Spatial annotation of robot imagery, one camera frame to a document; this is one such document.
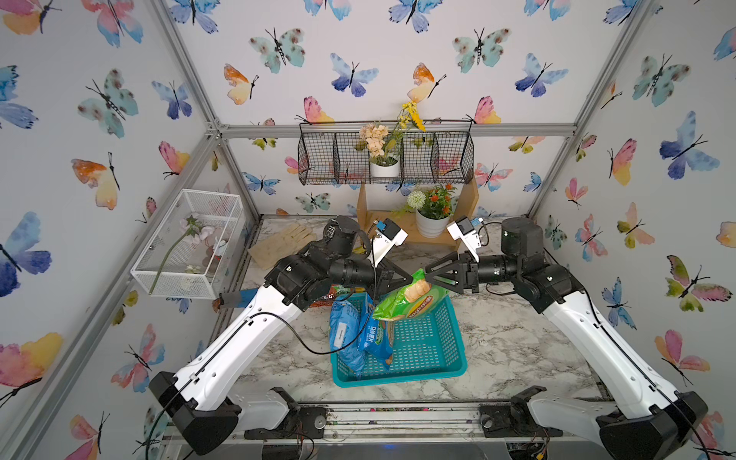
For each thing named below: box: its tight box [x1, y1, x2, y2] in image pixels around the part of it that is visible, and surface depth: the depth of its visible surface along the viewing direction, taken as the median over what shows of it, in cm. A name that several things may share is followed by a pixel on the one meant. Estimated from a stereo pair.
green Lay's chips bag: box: [371, 268, 450, 322], surface depth 64 cm
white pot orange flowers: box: [407, 184, 458, 239], surface depth 98 cm
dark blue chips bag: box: [329, 299, 366, 377], surface depth 75 cm
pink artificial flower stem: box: [148, 213, 216, 296], surface depth 75 cm
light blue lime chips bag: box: [359, 293, 394, 369], surface depth 72 cm
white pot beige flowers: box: [354, 101, 427, 178], surface depth 86 cm
